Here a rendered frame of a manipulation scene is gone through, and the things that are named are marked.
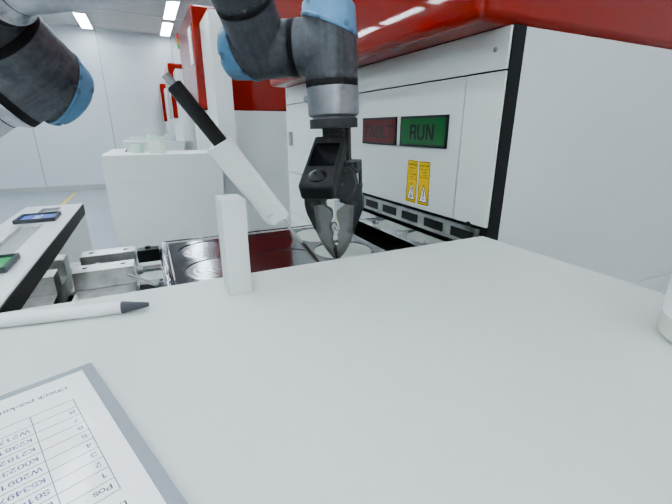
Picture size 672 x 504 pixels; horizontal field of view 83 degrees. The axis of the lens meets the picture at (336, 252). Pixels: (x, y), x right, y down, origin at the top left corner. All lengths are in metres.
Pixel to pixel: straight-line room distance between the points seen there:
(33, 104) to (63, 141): 7.77
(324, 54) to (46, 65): 0.44
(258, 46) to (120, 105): 7.94
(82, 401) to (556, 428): 0.24
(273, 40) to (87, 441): 0.50
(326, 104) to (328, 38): 0.08
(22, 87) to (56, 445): 0.64
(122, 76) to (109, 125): 0.91
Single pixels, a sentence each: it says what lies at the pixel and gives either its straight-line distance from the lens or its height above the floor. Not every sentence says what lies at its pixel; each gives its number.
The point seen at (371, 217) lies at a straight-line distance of 0.76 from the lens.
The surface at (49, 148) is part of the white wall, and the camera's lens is 8.62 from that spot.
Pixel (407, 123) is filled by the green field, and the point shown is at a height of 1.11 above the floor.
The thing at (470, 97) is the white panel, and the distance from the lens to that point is 0.58.
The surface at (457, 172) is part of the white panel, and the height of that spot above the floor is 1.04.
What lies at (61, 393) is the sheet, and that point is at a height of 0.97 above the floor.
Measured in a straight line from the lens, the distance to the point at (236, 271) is 0.34.
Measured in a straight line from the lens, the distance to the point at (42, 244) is 0.63.
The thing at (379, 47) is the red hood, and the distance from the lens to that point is 0.68.
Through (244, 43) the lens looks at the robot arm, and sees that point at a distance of 0.58.
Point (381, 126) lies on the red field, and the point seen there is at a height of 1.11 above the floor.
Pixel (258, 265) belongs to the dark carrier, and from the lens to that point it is 0.61.
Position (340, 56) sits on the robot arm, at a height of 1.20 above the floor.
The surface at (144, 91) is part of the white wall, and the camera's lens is 8.50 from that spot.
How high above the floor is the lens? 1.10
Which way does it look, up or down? 18 degrees down
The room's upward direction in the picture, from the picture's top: straight up
